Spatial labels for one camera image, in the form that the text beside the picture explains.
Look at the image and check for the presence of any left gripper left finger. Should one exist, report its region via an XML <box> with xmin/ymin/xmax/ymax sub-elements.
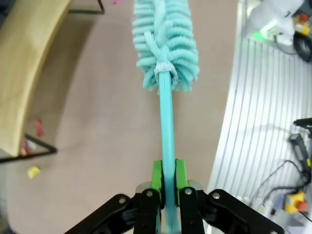
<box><xmin>63</xmin><ymin>159</ymin><xmax>163</xmax><ymax>234</ymax></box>

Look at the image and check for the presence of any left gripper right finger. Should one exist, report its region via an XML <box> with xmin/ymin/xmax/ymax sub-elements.
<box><xmin>175</xmin><ymin>158</ymin><xmax>285</xmax><ymax>234</ymax></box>

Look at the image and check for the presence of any teal chenille duster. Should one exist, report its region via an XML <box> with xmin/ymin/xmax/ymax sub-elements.
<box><xmin>132</xmin><ymin>0</ymin><xmax>200</xmax><ymax>234</ymax></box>

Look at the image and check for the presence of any yellow red emergency stop button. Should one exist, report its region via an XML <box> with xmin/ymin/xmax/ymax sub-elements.
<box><xmin>293</xmin><ymin>12</ymin><xmax>312</xmax><ymax>35</ymax></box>
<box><xmin>284</xmin><ymin>191</ymin><xmax>308</xmax><ymax>215</ymax></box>

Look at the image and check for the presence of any yellow paper scrap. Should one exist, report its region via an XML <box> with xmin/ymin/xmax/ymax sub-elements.
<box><xmin>27</xmin><ymin>166</ymin><xmax>41</xmax><ymax>180</ymax></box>

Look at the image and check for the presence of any black handheld device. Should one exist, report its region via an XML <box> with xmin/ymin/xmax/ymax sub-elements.
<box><xmin>288</xmin><ymin>117</ymin><xmax>312</xmax><ymax>172</ymax></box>

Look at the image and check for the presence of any red paper scrap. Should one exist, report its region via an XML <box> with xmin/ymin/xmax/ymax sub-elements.
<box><xmin>34</xmin><ymin>119</ymin><xmax>44</xmax><ymax>137</ymax></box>

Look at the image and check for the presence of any aluminium slatted base plate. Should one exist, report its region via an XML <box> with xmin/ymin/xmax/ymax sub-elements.
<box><xmin>206</xmin><ymin>0</ymin><xmax>312</xmax><ymax>234</ymax></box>

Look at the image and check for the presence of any wooden shelf black metal frame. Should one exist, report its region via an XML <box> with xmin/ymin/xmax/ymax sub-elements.
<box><xmin>0</xmin><ymin>0</ymin><xmax>105</xmax><ymax>163</ymax></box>

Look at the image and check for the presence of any black coiled cable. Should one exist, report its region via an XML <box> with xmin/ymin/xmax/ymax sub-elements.
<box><xmin>293</xmin><ymin>31</ymin><xmax>312</xmax><ymax>63</ymax></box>

